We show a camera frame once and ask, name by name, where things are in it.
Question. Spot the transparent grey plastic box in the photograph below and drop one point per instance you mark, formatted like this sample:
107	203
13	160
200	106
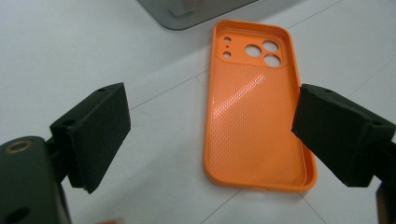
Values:
199	12

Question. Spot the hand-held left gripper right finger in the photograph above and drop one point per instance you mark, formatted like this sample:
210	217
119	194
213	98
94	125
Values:
339	133

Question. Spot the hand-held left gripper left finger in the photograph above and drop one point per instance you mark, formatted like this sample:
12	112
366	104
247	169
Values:
93	137

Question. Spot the orange phone case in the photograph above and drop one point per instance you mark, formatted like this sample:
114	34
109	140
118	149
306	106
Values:
252	124

